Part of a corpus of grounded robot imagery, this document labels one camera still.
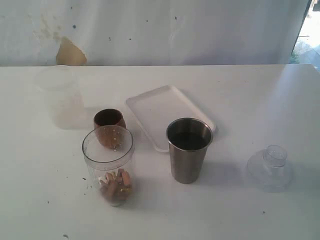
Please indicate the brown wooden cup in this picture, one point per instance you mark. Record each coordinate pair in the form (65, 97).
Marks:
(105, 122)

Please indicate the clear plastic shaker lid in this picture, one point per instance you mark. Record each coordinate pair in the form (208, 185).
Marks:
(269, 170)

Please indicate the frosted plastic container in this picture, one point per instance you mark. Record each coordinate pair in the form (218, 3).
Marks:
(61, 94)

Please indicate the stainless steel cup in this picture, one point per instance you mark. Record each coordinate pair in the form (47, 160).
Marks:
(188, 140)

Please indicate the white rectangular tray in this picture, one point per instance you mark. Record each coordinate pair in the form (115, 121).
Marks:
(154, 110)

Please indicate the clear plastic shaker cup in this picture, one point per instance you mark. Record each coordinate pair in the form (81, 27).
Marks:
(101, 160)

